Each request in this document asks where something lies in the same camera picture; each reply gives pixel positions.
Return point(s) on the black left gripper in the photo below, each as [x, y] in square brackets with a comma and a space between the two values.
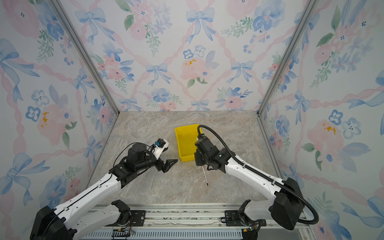
[167, 165]

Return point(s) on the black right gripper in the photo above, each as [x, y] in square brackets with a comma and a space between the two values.
[197, 156]

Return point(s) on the orange black handled screwdriver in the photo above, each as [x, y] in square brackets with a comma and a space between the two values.
[205, 176]

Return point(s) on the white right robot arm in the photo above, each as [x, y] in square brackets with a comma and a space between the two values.
[280, 206]

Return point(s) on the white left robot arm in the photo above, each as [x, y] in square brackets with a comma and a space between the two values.
[71, 220]

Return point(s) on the yellow plastic bin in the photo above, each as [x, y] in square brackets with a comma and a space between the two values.
[186, 138]

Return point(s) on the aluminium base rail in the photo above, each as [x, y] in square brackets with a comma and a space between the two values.
[197, 222]

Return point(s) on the aluminium corner post right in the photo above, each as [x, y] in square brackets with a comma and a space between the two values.
[291, 47]

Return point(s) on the aluminium corner post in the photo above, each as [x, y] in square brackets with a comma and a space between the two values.
[291, 47]
[64, 19]

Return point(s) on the aluminium corner post left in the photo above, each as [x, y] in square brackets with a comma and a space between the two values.
[64, 19]

